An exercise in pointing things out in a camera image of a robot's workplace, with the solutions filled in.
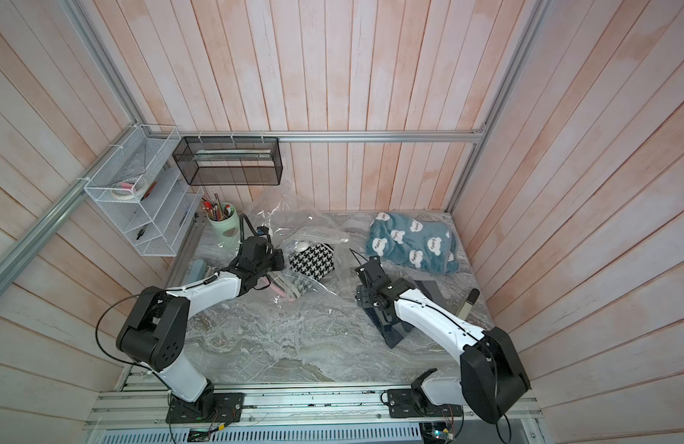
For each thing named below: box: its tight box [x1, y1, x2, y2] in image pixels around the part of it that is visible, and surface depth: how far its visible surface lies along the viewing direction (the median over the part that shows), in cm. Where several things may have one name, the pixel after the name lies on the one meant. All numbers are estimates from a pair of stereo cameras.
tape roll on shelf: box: [110, 180, 139, 200], surface depth 76 cm
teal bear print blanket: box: [366, 212, 462, 275], surface depth 106 cm
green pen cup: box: [207, 202, 242, 251], surface depth 103 cm
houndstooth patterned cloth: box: [289, 242, 335, 281], surface depth 97 cm
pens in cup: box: [200, 187, 234, 222], surface depth 100 cm
